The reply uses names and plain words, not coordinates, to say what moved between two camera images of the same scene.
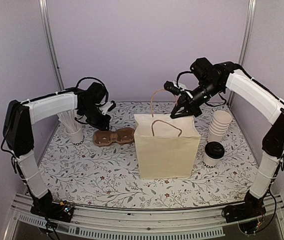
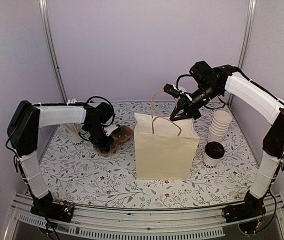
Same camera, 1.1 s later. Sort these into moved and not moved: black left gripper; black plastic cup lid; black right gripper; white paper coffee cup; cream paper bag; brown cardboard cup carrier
Moved: black left gripper; brown cardboard cup carrier
Not moved: black right gripper; black plastic cup lid; white paper coffee cup; cream paper bag
